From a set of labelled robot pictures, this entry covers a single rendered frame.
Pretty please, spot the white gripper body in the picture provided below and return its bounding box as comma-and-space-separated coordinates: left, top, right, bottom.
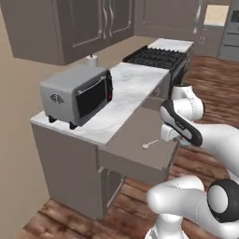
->
160, 122, 191, 148

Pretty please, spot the grey open drawer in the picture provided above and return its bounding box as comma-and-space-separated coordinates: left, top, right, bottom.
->
97, 105, 180, 187

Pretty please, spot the small grey drawer front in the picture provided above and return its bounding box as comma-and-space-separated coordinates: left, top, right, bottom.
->
148, 73, 172, 101

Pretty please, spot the grey base cabinet door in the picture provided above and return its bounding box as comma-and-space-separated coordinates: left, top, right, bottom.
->
97, 166, 126, 210

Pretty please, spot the grey base cabinet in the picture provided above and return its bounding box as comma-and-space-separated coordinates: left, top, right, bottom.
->
30, 121, 105, 221

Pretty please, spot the metallic spoon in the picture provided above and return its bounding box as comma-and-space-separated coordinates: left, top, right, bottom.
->
141, 139, 160, 150

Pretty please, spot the black hob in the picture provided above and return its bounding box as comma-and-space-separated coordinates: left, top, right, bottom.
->
121, 45, 193, 94

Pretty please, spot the grey toaster oven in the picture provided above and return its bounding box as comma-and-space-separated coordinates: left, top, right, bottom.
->
39, 64, 114, 131

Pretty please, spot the white paper towel roll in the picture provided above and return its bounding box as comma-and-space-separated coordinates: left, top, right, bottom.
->
85, 53, 100, 68

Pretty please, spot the grey cupboard run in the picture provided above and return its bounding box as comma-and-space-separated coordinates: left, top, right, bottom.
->
134, 0, 230, 59

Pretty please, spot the steel wall oven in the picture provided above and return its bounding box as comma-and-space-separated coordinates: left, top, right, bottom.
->
217, 0, 239, 63

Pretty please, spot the narrow grey wall cabinet door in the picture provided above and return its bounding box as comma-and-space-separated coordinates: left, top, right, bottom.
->
108, 0, 135, 35

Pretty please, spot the silver cabinet door handle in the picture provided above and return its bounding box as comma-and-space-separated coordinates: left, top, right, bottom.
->
108, 0, 116, 38
102, 0, 109, 40

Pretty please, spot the wide grey wall cabinet door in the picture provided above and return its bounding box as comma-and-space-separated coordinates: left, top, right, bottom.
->
56, 0, 108, 49

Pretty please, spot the grey wall cabinet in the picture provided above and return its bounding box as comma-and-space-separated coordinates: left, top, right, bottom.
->
0, 0, 136, 67

